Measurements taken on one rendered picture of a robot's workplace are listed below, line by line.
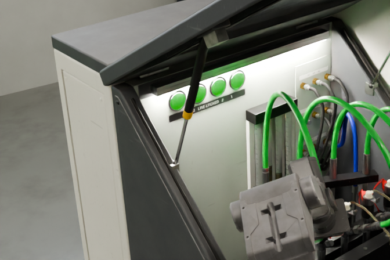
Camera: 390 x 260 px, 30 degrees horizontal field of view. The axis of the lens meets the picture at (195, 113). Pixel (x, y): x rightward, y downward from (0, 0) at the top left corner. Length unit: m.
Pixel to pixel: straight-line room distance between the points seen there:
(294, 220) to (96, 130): 0.98
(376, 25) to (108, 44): 0.69
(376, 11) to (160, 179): 0.73
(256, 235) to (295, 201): 0.06
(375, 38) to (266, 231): 1.15
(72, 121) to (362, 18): 0.80
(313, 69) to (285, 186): 1.09
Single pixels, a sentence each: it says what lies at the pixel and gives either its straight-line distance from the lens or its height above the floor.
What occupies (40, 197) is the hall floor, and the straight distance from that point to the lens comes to 4.11.
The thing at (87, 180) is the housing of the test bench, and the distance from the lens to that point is 1.92.
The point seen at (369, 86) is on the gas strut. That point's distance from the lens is 1.93.
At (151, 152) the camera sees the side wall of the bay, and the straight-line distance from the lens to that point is 1.56.
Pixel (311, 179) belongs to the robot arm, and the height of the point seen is 1.61.
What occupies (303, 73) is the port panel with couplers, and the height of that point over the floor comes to 1.33.
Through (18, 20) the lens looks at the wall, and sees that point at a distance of 5.36.
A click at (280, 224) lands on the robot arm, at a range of 0.86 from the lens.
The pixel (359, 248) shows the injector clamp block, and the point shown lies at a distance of 1.88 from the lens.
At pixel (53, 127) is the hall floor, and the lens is 4.87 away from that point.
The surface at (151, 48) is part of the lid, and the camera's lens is 1.39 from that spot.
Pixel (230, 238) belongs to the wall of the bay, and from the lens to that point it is 1.99.
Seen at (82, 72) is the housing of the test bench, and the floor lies 1.44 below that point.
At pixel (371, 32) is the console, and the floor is 1.43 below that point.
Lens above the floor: 2.08
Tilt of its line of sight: 25 degrees down
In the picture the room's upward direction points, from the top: 3 degrees counter-clockwise
